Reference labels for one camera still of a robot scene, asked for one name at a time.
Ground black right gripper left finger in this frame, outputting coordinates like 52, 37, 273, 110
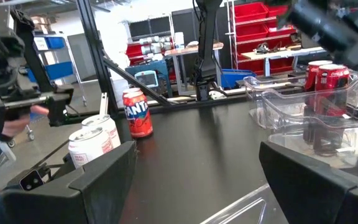
0, 141, 138, 224

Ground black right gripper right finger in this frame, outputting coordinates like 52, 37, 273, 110
258, 141, 358, 224

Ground red Coca-Cola can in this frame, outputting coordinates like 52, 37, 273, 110
303, 60, 334, 146
313, 63, 351, 156

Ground Spindrift raspberry lime can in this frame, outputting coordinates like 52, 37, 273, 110
68, 126, 115, 170
81, 113, 122, 149

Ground clear plastic bin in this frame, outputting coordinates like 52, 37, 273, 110
199, 124, 358, 224
258, 88, 358, 147
243, 73, 358, 125

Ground red storage bin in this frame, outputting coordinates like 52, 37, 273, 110
267, 26, 297, 37
233, 2, 269, 23
234, 24, 269, 43
237, 57, 265, 75

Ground wooden workbench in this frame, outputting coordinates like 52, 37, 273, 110
240, 45, 328, 78

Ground person's hand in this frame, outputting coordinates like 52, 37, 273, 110
1, 105, 50, 138

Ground black tool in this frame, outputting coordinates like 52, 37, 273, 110
255, 42, 270, 55

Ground blue plastic crate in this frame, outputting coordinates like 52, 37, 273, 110
220, 68, 257, 90

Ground white shelf rack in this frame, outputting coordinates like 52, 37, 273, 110
227, 0, 298, 77

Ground blue storage bin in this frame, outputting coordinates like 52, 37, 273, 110
44, 36, 66, 50
44, 61, 75, 81

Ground grey board panel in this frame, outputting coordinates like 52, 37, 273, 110
67, 32, 98, 82

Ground white tablet screen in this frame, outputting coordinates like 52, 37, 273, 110
134, 70, 160, 89

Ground white label card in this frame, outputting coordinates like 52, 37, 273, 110
33, 37, 49, 52

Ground blue cart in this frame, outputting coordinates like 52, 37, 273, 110
124, 58, 174, 98

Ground red tool cabinet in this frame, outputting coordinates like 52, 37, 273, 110
125, 42, 145, 67

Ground wooden table white legs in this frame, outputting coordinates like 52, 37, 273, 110
165, 42, 225, 96

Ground black cabinet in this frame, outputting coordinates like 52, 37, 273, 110
171, 7, 200, 47

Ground white jug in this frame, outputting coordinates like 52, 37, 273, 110
174, 31, 186, 50

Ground black depth camera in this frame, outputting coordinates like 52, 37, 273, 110
6, 166, 52, 192

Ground white bracket strip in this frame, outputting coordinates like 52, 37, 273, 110
99, 92, 109, 116

